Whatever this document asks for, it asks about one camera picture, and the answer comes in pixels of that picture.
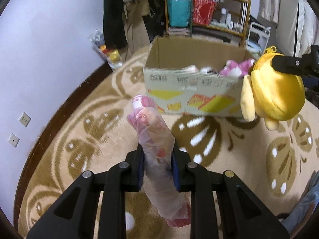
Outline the yellow round plush keychain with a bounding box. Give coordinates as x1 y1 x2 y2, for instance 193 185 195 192
240 46 305 131

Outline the pink bear plush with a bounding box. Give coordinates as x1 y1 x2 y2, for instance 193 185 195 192
219 58 255 78

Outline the black white fluffy plush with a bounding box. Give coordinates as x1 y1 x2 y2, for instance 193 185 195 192
200 66 219 74

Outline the pink tissue pack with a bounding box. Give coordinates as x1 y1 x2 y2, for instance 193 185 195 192
127 95 191 228

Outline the pink swirl roll plush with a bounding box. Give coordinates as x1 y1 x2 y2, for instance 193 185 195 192
181 65 199 72

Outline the white softbox light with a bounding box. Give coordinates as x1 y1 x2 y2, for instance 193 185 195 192
276 0 318 57

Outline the white rolling cart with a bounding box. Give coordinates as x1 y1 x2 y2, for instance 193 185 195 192
246 22 271 54

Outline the beige patterned carpet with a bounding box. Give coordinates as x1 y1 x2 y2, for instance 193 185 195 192
18 48 318 237

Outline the red gift bag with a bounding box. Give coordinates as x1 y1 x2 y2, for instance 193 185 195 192
192 0 218 25

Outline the wooden bookshelf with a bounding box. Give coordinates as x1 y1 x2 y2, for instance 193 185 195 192
164 0 251 46

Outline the open cardboard box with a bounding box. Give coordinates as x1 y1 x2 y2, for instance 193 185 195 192
143 36 252 118

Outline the stack of books left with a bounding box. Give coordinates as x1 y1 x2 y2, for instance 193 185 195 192
167 27 190 36

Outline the teal bag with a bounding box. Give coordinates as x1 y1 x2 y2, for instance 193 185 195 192
167 0 190 27

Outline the beige trench coat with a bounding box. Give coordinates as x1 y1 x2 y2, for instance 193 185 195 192
120 0 150 61

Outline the plastic bag of snacks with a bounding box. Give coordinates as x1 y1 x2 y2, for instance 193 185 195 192
89 29 123 71

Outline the black hanging garment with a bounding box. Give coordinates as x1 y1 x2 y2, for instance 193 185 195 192
103 0 127 50

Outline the lower wall socket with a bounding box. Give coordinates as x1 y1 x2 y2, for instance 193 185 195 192
8 133 20 148

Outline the wall socket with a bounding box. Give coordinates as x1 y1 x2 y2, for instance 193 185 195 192
19 112 31 127
8 133 20 148

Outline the upper wall socket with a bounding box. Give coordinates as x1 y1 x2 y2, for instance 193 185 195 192
19 112 31 127

